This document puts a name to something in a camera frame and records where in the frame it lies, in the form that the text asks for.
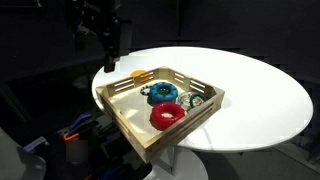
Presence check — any clear beaded ring toy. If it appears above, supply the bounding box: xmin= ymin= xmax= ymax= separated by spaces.
xmin=178 ymin=92 xmax=202 ymax=109

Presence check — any red ribbed ring toy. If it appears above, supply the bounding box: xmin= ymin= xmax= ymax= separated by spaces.
xmin=150 ymin=102 xmax=185 ymax=131

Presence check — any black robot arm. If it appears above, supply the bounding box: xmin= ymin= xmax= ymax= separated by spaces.
xmin=65 ymin=0 xmax=132 ymax=73

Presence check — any dark equipment with purple parts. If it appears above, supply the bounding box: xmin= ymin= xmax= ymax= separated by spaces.
xmin=23 ymin=113 xmax=152 ymax=180

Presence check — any blue ring toy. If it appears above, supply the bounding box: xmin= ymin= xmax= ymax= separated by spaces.
xmin=150 ymin=82 xmax=178 ymax=103

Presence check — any black and white striped ring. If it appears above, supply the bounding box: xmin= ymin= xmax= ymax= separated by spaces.
xmin=139 ymin=84 xmax=153 ymax=97

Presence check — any green ribbed ring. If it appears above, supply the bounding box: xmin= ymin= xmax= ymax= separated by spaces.
xmin=189 ymin=92 xmax=208 ymax=109

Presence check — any wooden slatted tray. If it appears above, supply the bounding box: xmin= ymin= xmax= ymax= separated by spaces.
xmin=96 ymin=67 xmax=225 ymax=163

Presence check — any orange round object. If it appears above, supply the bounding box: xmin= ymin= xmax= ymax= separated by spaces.
xmin=130 ymin=70 xmax=152 ymax=82

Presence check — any white round table pedestal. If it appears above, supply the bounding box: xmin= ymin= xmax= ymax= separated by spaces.
xmin=143 ymin=147 xmax=209 ymax=180

